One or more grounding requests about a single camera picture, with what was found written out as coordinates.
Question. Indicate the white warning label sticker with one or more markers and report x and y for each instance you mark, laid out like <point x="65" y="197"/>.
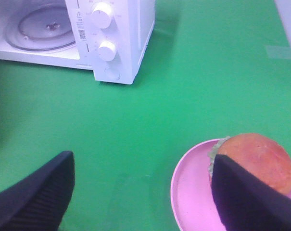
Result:
<point x="79" y="30"/>

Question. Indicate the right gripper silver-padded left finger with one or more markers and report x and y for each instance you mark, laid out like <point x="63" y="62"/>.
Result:
<point x="40" y="200"/>

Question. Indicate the white microwave oven body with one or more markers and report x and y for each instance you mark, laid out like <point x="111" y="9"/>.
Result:
<point x="130" y="30"/>

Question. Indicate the green table mat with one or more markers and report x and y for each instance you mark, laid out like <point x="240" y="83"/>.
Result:
<point x="212" y="68"/>

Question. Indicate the white round knob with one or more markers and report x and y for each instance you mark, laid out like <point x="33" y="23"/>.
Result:
<point x="107" y="51"/>
<point x="101" y="15"/>

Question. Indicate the burger with lettuce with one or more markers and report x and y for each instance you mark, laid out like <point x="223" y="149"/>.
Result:
<point x="259" y="155"/>

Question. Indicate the pink round plate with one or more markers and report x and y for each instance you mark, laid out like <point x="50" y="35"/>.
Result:
<point x="191" y="196"/>

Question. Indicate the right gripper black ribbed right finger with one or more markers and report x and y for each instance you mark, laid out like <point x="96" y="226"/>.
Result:
<point x="244" y="203"/>

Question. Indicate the glass microwave turntable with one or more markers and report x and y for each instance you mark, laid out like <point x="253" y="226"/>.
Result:
<point x="44" y="28"/>

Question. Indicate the white round door button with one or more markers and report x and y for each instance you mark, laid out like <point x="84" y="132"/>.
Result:
<point x="112" y="74"/>

